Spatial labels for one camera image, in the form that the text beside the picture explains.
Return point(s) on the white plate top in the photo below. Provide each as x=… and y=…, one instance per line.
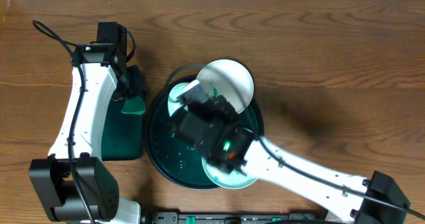
x=229, y=79

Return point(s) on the white plate bottom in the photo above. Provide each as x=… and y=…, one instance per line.
x=223, y=165

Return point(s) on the green yellow sponge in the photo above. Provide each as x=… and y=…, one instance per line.
x=135, y=106

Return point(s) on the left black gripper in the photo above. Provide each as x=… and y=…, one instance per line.
x=133, y=85

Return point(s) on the black round tray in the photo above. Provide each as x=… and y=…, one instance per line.
x=174, y=158

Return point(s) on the black rectangular water tray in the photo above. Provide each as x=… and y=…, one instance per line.
x=122, y=135

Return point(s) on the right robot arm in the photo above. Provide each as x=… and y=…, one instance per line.
x=350, y=198

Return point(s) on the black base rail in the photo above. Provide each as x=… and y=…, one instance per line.
x=222, y=218

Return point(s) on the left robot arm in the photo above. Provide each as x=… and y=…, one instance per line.
x=103, y=122

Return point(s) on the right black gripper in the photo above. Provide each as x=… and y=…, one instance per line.
x=218, y=103

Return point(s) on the white plate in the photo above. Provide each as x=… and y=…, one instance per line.
x=173, y=104
x=229, y=79
x=223, y=165

